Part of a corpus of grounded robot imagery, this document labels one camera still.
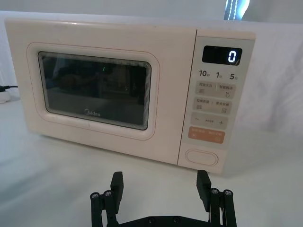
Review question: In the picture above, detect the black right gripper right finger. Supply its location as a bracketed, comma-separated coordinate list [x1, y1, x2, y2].
[196, 169, 237, 227]

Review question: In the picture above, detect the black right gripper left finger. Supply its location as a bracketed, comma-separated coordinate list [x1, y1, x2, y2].
[89, 171, 124, 227]

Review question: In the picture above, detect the white table cloth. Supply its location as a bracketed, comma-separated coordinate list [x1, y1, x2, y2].
[0, 94, 303, 227]

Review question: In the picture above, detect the grey oven control panel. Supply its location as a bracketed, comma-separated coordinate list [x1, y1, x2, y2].
[178, 35, 256, 175]

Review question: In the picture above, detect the cream microwave oven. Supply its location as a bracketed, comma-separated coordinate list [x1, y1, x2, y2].
[4, 17, 257, 176]

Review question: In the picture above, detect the white power strip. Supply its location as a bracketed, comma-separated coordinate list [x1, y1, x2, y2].
[0, 91, 11, 104]

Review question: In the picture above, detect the black power cable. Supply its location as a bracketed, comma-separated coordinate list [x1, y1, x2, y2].
[0, 84, 18, 93]

